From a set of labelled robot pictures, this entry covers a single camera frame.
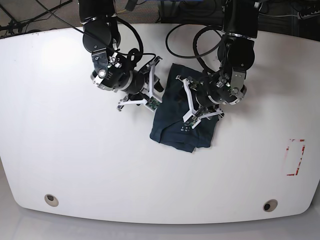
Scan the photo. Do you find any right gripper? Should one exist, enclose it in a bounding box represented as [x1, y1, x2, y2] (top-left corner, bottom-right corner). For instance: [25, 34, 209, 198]
[117, 56, 164, 112]

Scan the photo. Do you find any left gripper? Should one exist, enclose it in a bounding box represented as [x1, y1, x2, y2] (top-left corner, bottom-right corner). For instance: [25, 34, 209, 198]
[175, 75, 224, 129]

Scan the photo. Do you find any dark blue T-shirt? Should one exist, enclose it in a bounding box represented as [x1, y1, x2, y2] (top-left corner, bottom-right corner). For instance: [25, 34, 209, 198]
[149, 63, 219, 153]

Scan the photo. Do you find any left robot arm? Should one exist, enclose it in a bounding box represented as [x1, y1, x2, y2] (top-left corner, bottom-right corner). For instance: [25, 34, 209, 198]
[176, 0, 259, 129]

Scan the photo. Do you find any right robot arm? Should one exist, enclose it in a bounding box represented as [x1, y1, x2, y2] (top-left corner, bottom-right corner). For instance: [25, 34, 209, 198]
[78, 0, 164, 112]

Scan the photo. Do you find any red tape rectangle marking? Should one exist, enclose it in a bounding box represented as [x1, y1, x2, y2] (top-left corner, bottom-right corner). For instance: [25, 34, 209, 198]
[283, 139, 306, 176]

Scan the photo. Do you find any right table grommet hole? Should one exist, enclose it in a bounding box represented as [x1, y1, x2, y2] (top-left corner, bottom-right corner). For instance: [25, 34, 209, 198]
[263, 199, 278, 212]

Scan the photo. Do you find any table grommet hole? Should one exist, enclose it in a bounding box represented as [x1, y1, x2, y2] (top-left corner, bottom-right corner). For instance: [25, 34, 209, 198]
[44, 194, 59, 207]
[263, 199, 278, 212]

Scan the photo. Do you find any left table grommet hole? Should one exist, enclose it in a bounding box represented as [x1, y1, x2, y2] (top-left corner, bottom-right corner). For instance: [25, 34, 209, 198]
[44, 194, 59, 207]

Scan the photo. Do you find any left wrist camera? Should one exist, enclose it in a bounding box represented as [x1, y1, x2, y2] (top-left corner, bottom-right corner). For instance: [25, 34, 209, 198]
[184, 116, 201, 129]

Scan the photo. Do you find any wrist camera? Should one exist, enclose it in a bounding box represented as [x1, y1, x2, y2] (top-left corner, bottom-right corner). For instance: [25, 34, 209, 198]
[184, 116, 201, 129]
[145, 97, 162, 112]

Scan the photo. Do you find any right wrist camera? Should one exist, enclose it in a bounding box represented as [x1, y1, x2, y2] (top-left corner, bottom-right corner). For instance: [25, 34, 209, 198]
[145, 97, 162, 112]

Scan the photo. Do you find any black cable loop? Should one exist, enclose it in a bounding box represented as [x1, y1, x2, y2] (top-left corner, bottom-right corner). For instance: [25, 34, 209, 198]
[165, 24, 226, 76]

